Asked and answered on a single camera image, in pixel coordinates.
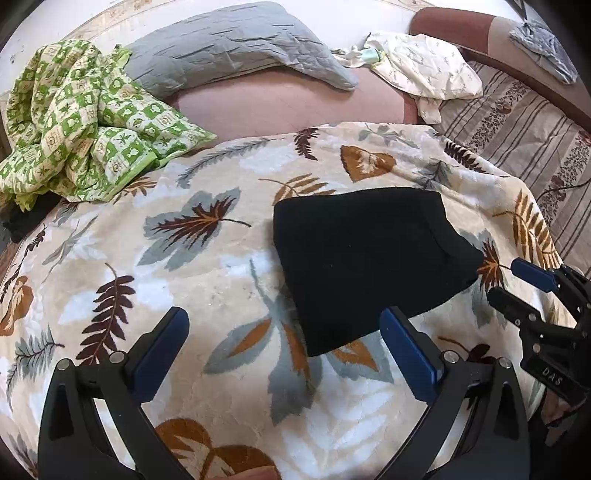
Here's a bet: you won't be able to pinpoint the striped sofa cover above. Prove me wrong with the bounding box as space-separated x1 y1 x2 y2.
431 60 591 287

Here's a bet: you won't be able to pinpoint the brown sofa armrest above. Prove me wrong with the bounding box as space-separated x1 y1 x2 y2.
410 7 591 123

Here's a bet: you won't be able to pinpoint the green checked quilt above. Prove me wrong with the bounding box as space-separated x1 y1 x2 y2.
0 39 218 212

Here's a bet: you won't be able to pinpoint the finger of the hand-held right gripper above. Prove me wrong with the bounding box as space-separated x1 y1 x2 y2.
511 258 591 317
488 286 543 330

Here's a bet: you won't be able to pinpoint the white printed cloth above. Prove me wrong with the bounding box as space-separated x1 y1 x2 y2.
332 31 483 125

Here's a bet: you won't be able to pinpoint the black pants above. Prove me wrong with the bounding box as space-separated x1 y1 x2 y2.
272 187 485 358

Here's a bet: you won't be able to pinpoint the small pale green bottle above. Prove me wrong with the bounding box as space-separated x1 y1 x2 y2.
348 46 386 65

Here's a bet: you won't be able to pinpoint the leaf print blanket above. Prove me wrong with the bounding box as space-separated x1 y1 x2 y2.
0 121 578 480

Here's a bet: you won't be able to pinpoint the black cable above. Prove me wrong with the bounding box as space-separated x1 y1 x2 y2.
542 178 591 204

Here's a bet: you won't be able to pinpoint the pink sofa cushion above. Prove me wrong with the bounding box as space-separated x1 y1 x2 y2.
164 65 419 144

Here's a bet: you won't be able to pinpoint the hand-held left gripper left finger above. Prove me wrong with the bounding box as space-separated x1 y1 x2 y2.
37 307 195 480

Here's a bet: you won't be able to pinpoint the grey crumpled cloth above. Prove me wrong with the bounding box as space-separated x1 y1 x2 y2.
509 18 578 85

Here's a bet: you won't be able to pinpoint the grey pillow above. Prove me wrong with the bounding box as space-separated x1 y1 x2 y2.
124 1 360 97

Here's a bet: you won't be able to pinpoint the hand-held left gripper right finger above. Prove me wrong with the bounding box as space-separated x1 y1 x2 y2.
374 306 532 480

